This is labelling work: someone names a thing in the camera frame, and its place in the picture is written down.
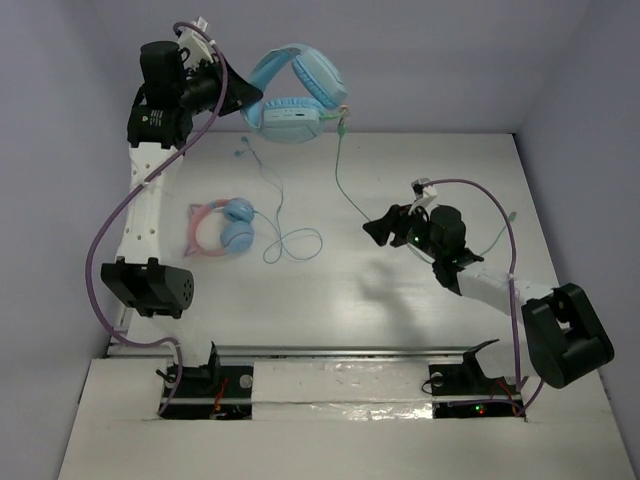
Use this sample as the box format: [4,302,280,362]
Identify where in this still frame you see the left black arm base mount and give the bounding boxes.
[156,346,254,420]

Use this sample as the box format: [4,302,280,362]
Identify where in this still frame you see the purple cable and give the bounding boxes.
[85,20,231,416]
[424,178,546,419]

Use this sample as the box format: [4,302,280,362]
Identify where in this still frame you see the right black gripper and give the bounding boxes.
[363,200,443,261]

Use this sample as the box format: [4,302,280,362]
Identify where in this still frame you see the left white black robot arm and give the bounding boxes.
[100,36,347,394]

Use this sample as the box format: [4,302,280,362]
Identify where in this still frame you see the pink blue cat-ear headphones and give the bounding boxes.
[184,197,256,258]

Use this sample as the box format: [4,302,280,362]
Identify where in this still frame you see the light blue over-ear headphones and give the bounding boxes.
[241,43,348,144]

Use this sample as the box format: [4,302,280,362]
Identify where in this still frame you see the green headphone cable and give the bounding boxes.
[322,103,519,266]

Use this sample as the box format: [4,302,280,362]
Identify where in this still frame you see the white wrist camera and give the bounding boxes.
[176,27,216,69]
[409,178,437,214]

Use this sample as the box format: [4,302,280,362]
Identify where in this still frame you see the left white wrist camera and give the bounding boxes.
[176,27,216,69]

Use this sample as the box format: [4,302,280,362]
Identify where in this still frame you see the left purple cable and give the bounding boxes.
[85,20,231,416]

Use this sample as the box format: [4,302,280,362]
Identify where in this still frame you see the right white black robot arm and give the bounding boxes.
[363,204,615,389]

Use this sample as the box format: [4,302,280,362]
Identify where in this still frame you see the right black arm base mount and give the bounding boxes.
[421,339,524,419]

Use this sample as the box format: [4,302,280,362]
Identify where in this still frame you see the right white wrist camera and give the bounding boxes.
[409,178,437,214]

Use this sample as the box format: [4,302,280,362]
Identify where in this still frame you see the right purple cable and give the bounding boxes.
[424,178,546,419]

